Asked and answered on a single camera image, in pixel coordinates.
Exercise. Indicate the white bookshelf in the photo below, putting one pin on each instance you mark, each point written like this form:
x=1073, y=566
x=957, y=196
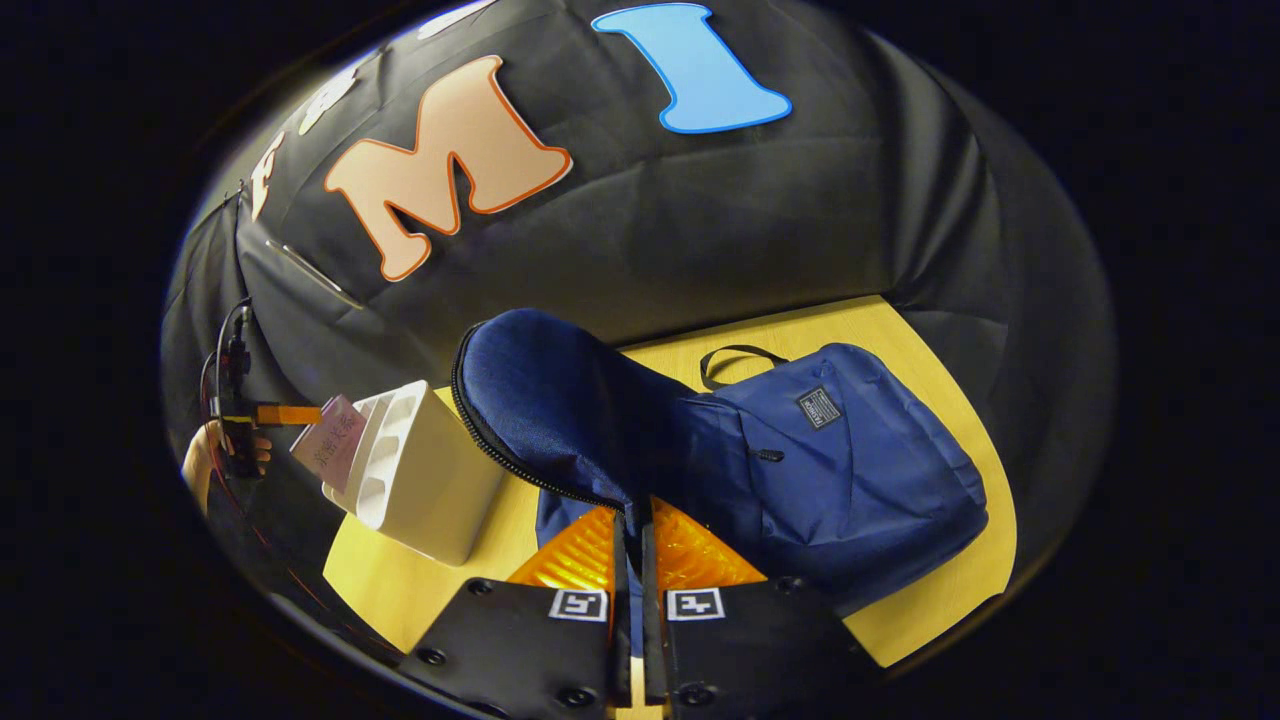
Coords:
x=440, y=490

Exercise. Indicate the pink book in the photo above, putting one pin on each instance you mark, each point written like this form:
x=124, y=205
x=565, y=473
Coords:
x=335, y=445

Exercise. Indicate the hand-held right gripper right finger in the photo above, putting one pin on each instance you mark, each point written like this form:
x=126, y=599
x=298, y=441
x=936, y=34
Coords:
x=750, y=640

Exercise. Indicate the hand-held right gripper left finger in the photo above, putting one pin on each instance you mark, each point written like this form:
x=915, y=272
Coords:
x=520, y=640

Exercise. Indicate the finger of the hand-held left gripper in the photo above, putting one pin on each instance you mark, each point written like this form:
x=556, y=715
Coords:
x=290, y=413

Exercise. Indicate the blue schoolbag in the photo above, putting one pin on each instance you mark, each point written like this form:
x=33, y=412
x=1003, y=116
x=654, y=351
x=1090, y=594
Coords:
x=850, y=470

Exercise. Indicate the black backdrop cloth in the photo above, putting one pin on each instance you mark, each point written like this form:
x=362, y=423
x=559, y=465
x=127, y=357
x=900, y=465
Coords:
x=700, y=220

